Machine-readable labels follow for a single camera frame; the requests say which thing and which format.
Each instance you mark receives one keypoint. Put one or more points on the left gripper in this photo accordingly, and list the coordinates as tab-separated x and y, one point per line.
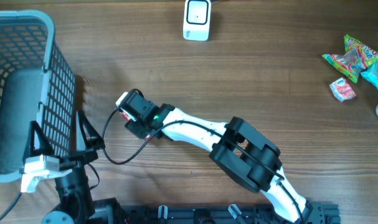
80	158

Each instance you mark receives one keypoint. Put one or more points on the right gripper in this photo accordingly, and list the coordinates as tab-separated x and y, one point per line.
132	126

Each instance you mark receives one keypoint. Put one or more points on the red Nescafe stick sachet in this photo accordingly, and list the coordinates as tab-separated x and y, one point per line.
125	115

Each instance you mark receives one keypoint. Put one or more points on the red pocket tissue pack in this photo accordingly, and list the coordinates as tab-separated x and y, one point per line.
342	90

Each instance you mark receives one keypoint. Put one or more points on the Haribo gummy candy bag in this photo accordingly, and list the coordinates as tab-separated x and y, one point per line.
358	57

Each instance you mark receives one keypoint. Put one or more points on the mint green tissue pack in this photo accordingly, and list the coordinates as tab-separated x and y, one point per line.
371	74

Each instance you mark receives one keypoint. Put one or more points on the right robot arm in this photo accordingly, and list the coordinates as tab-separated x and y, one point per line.
243	153

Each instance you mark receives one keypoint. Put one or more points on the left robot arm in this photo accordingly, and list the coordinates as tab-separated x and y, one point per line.
71	181

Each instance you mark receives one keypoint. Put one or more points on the white barcode scanner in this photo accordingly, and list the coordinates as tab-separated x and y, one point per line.
196	23

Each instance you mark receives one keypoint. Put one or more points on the grey plastic shopping basket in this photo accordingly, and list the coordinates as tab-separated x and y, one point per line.
36	84

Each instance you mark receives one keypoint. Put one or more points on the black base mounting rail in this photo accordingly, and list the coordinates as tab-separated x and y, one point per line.
204	214

